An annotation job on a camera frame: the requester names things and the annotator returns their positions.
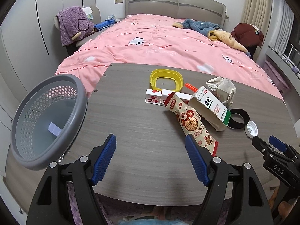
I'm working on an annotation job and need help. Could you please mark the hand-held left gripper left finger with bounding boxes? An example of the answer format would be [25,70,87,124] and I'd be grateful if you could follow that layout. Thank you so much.
[26,133,117,225]

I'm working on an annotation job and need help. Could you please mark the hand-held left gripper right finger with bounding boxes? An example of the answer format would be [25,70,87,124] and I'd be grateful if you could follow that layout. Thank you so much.
[185,135,274,225]

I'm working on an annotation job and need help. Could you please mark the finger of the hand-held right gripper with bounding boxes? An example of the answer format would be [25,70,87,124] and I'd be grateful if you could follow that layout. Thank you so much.
[268,135,300,163]
[252,136,274,157]

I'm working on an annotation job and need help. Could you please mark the red and white snack wrapper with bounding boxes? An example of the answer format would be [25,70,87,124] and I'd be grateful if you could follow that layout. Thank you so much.
[165,92,219,157]

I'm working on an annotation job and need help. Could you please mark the white and green milk carton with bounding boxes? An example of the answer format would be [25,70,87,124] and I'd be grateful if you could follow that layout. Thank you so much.
[189,85,232,132]

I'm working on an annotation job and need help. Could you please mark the white paper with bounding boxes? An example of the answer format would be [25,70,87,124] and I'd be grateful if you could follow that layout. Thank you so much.
[206,76,237,108]

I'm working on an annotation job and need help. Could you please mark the red white box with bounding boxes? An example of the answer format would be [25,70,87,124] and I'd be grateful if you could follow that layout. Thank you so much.
[160,89,193,106]

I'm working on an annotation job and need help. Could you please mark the red hearts playing card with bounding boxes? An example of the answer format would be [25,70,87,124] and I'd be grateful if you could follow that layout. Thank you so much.
[145,88,163,104]

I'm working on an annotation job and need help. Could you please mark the grey perforated plastic wastebasket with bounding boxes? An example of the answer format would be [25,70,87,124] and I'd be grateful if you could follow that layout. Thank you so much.
[10,73,88,171]

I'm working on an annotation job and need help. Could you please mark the white bottle cap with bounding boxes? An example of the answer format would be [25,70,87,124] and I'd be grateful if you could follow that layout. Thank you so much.
[244,121,259,137]

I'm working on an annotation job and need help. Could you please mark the lavender cardboard box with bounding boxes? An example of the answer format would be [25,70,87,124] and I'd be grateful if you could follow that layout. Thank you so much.
[47,122,63,137]

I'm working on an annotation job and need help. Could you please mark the orange plastic clip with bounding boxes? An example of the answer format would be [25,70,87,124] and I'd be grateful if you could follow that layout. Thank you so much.
[184,82,199,92]

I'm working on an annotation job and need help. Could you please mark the dark red jacket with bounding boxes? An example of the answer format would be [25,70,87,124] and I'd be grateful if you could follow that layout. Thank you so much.
[231,23,264,48]

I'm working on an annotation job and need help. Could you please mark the yellow fleece cloth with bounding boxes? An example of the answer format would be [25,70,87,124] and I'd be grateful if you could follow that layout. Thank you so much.
[207,29,249,52]

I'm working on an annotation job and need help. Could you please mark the grey white curtain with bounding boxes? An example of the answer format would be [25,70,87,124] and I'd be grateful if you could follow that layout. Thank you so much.
[269,2,295,55]

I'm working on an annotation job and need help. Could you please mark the beige chair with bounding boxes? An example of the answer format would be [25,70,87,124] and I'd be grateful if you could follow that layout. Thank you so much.
[54,6,102,55]

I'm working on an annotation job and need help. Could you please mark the pink printed blanket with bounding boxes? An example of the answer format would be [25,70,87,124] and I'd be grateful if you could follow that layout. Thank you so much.
[54,14,285,104]

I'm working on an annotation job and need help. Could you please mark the blue plastic box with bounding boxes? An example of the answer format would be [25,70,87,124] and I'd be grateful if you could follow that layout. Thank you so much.
[94,20,118,31]

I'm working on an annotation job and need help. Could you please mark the purple fluffy robe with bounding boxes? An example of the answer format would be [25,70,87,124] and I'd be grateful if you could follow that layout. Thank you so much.
[57,7,95,47]

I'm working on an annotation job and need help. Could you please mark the beige curtain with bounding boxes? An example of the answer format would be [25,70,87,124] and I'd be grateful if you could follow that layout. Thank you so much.
[241,0,273,29]

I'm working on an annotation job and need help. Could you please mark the white wardrobe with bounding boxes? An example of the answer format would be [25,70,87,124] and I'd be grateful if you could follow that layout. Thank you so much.
[0,0,102,99]

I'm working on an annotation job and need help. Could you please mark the white patterned cloth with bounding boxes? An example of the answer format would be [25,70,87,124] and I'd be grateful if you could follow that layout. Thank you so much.
[83,7,94,20]

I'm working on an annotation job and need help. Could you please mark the grey padded headboard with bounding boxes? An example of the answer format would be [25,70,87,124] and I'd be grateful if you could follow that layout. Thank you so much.
[125,0,228,20]

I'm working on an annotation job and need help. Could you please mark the yellow plastic ring lid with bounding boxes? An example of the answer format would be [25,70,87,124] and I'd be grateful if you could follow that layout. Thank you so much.
[150,69,184,92]

